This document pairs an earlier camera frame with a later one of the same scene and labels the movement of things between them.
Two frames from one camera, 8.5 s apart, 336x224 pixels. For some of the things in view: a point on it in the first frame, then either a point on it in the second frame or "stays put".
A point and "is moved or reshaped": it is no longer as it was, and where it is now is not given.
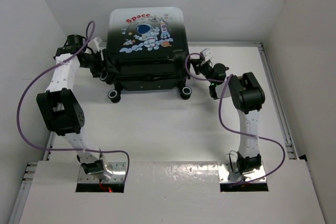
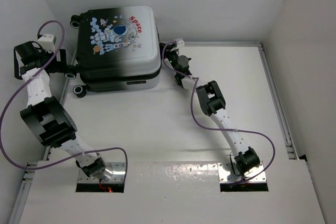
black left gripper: x=95 y=72 → x=58 y=66
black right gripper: x=199 y=64 → x=168 y=52
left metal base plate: x=118 y=169 stays put
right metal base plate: x=227 y=175 stays put
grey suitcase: x=148 y=45 is moved or reshaped
